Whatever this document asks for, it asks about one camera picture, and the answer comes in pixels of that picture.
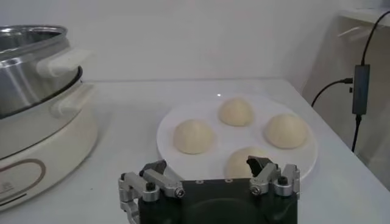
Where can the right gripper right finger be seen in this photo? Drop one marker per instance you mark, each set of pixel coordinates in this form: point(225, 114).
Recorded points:
point(268, 175)

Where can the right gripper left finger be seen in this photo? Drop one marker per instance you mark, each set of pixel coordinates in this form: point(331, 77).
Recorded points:
point(152, 182)

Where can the stainless steel steamer pot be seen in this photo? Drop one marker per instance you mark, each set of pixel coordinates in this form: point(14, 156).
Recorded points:
point(18, 82)

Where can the cream electric cooker base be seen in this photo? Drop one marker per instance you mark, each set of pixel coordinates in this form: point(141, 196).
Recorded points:
point(61, 137)

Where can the white round plate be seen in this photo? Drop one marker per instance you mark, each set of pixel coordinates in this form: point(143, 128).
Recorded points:
point(228, 140)

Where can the black adapter box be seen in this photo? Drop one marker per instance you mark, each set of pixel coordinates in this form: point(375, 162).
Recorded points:
point(361, 89)

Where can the white steamed baozi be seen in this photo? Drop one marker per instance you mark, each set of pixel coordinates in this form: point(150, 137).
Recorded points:
point(286, 131)
point(237, 165)
point(193, 136)
point(236, 111)

